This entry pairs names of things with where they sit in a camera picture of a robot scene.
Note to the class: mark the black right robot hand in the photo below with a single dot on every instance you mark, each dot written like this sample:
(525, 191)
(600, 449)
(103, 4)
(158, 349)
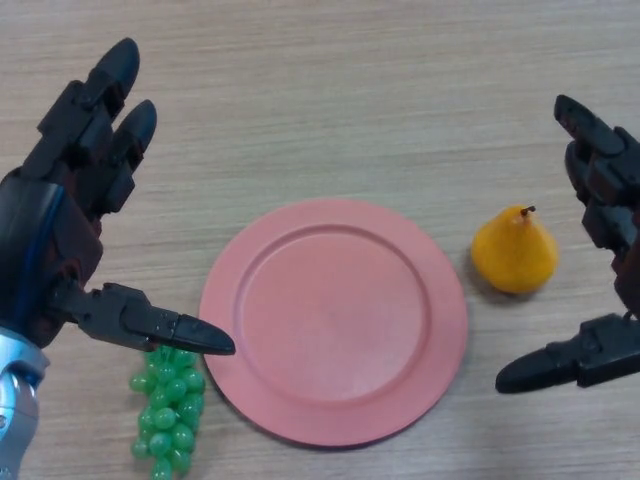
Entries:
(610, 170)

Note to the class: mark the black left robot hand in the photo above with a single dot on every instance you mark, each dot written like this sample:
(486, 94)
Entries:
(45, 230)

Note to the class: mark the yellow pear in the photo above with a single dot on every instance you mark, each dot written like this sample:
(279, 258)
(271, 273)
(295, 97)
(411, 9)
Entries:
(515, 255)

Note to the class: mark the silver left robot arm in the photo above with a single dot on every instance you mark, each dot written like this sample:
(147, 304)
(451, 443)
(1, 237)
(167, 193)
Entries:
(17, 400)

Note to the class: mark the pink round plate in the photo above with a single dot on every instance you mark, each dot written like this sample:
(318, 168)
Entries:
(332, 325)

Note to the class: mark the green grape bunch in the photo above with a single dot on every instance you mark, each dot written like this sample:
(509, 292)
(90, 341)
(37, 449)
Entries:
(167, 415)

